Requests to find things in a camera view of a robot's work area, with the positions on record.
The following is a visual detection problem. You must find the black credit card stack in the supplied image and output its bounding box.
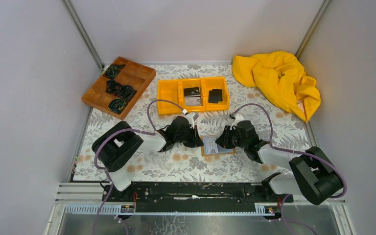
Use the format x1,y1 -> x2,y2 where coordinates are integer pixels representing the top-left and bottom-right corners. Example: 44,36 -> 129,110
183,87 -> 201,97

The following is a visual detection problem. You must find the dark card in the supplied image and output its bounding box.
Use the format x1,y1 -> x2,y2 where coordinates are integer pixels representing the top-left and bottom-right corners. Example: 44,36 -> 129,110
209,89 -> 223,103
208,90 -> 220,103

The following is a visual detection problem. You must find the aluminium frame rail front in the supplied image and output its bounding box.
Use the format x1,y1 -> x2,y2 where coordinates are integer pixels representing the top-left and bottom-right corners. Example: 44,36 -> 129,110
56,182 -> 348,217

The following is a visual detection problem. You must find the black coiled strap middle right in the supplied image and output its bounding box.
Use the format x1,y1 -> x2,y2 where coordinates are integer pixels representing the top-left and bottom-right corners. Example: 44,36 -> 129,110
118,85 -> 138,100

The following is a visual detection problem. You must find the floral patterned table mat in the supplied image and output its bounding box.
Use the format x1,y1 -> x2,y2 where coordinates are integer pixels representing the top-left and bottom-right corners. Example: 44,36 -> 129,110
72,65 -> 310,182

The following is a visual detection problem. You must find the yellow leather card holder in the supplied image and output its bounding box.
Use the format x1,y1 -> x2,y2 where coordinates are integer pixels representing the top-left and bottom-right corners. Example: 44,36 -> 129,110
200,135 -> 235,157

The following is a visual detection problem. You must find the black coiled strap bottom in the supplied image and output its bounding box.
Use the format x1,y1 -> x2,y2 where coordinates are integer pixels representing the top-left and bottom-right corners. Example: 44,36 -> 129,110
108,98 -> 129,115

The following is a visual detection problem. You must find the yellow bin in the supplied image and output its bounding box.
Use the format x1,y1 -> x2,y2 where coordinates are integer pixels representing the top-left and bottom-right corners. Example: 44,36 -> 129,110
202,77 -> 230,111
157,80 -> 181,115
178,78 -> 205,112

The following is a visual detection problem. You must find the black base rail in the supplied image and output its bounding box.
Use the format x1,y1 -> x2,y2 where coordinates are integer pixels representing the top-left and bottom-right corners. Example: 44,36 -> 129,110
102,182 -> 293,213

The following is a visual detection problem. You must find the yellow crumpled cloth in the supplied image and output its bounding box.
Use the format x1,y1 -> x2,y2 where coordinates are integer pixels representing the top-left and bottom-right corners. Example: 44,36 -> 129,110
232,51 -> 321,122

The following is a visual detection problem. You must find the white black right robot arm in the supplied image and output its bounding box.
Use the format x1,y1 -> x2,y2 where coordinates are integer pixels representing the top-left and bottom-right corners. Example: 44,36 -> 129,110
215,120 -> 347,205

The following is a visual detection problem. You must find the black coiled strap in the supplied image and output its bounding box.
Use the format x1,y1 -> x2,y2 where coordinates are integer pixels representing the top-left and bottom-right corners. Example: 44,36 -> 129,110
105,80 -> 121,95
118,85 -> 138,100
108,98 -> 129,115
103,64 -> 126,80

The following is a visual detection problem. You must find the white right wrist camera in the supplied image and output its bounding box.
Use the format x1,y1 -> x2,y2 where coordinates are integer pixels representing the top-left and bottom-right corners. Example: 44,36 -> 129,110
229,113 -> 244,129

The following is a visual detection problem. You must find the black coiled strap middle left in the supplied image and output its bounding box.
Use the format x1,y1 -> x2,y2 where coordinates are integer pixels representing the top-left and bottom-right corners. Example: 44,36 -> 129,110
105,80 -> 121,95

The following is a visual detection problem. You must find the yellow middle bin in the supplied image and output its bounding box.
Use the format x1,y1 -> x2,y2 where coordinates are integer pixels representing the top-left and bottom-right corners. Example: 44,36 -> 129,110
178,78 -> 205,112

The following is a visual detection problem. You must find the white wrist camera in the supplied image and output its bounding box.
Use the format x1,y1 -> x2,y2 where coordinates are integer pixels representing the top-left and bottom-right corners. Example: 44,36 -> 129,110
185,112 -> 199,129
229,113 -> 244,129

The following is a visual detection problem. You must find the patterned grey card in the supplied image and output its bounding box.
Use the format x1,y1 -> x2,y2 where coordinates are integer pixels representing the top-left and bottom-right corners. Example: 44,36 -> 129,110
203,136 -> 219,155

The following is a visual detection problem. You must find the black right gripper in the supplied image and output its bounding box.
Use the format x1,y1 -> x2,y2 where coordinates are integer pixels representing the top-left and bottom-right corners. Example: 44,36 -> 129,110
215,125 -> 247,149

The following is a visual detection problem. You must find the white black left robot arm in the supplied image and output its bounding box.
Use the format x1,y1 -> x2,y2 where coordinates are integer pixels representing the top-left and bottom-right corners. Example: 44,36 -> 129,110
92,113 -> 203,201

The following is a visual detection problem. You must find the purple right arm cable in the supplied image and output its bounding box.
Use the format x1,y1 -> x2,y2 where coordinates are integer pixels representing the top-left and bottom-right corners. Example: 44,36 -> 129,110
228,103 -> 348,235

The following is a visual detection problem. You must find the black coiled strap top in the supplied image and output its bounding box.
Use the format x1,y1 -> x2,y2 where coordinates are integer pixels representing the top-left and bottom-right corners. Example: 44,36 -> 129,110
103,64 -> 126,80

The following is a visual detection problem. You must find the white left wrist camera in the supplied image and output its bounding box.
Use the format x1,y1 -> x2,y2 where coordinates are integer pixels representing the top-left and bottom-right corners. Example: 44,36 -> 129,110
185,112 -> 199,129

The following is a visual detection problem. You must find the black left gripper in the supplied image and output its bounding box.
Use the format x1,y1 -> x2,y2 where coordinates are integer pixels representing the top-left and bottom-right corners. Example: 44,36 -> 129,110
174,125 -> 203,148

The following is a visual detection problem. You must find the yellow right bin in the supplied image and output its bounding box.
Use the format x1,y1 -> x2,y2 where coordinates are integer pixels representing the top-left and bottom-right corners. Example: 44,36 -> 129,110
202,77 -> 230,111

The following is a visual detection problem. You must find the yellow left bin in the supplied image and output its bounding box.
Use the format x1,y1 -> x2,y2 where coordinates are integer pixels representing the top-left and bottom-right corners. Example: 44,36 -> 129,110
157,80 -> 181,115

